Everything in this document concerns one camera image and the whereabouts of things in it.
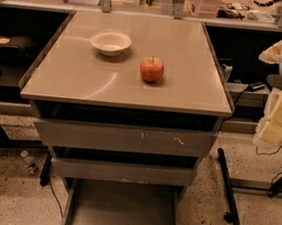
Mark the white paper bowl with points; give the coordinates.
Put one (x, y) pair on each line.
(110, 43)

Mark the grey drawer cabinet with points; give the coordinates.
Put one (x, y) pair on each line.
(72, 80)

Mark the clear plastic bottle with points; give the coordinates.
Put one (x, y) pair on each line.
(29, 162)

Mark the bottom open grey drawer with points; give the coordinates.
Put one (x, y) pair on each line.
(94, 202)

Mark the top grey drawer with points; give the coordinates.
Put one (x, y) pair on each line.
(151, 140)

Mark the pink stacked trays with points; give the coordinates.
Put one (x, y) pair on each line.
(205, 8)

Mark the middle grey drawer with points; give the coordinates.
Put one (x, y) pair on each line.
(123, 172)

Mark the red apple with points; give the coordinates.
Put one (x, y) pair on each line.
(151, 69)

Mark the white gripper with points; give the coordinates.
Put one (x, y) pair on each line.
(270, 128)

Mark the black phone on shelf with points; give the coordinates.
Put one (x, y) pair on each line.
(256, 86)

